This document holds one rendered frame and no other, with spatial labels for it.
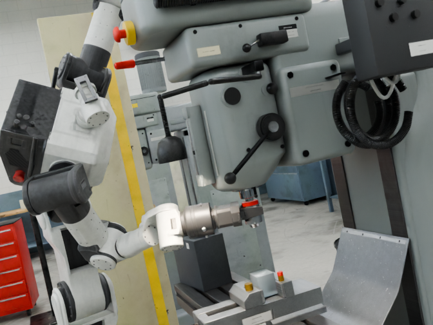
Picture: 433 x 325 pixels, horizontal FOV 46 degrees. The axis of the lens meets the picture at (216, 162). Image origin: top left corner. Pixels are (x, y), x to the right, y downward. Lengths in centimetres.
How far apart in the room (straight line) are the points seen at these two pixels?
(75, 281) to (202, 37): 94
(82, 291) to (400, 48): 124
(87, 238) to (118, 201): 154
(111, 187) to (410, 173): 197
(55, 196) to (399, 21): 93
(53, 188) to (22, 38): 927
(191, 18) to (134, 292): 214
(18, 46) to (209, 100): 936
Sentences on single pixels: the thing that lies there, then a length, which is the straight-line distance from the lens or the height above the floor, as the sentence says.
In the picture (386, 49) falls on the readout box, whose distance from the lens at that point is 120.
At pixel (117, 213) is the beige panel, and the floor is 114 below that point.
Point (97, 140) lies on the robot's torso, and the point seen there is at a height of 152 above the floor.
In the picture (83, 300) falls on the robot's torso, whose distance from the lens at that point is 182.
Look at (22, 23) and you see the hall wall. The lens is 1067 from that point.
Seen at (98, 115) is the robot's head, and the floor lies 158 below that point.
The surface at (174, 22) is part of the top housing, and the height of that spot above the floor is 174.
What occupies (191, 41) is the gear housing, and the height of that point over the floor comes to 169.
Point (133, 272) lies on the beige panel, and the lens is 312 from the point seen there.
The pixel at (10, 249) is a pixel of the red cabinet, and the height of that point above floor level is 74.
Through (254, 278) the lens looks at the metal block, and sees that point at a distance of 146.
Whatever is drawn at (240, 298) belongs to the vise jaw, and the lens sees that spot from 144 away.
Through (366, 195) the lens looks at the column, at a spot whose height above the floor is 120.
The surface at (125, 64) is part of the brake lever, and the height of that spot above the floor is 170.
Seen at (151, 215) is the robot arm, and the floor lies 128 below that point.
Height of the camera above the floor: 146
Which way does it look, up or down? 3 degrees down
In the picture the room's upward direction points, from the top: 12 degrees counter-clockwise
